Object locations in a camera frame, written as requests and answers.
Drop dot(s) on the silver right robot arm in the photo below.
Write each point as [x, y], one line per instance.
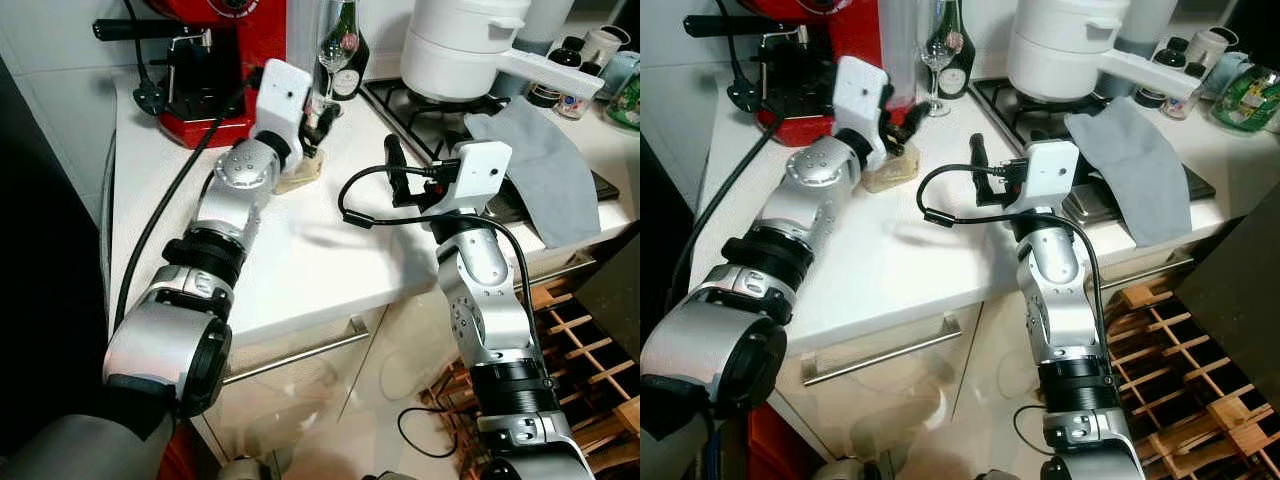
[480, 290]
[1055, 290]

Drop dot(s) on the wooden wine rack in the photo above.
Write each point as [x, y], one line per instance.
[1140, 295]
[550, 295]

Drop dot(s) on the clear wine glass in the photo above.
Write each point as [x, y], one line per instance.
[940, 50]
[333, 50]

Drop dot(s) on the tall white cup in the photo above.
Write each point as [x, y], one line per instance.
[605, 48]
[1210, 48]

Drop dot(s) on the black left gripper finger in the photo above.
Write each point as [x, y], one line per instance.
[916, 125]
[328, 122]

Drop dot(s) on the blue flat board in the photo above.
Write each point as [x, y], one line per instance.
[710, 460]

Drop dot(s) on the dark sauce bottle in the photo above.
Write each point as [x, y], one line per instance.
[1165, 55]
[550, 80]

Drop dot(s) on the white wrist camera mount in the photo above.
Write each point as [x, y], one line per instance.
[860, 95]
[1045, 170]
[280, 100]
[478, 170]

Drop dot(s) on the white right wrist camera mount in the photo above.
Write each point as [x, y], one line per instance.
[478, 170]
[1045, 170]

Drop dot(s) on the dark green bottle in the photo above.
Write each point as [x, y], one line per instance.
[352, 75]
[962, 72]

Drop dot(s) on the orange crate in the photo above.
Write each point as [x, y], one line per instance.
[178, 455]
[770, 450]

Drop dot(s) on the green packet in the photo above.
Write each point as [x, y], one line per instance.
[625, 105]
[1248, 100]

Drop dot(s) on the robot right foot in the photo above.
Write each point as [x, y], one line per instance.
[390, 475]
[998, 475]

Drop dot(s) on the steel gas hob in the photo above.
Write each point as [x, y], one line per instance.
[410, 120]
[1010, 120]

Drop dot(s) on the grey cloth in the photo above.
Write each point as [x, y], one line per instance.
[1140, 175]
[550, 180]

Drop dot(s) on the clear container with pink lid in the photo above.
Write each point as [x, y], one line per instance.
[298, 178]
[890, 175]

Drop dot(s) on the grey robot torso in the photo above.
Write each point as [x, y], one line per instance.
[70, 455]
[665, 455]

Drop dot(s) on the red coffee machine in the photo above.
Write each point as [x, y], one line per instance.
[225, 30]
[810, 30]

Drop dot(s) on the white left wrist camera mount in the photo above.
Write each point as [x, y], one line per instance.
[280, 100]
[860, 95]

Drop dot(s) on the clear spice jar black cap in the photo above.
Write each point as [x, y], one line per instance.
[1182, 103]
[573, 105]

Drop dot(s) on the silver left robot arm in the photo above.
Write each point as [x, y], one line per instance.
[240, 170]
[820, 175]

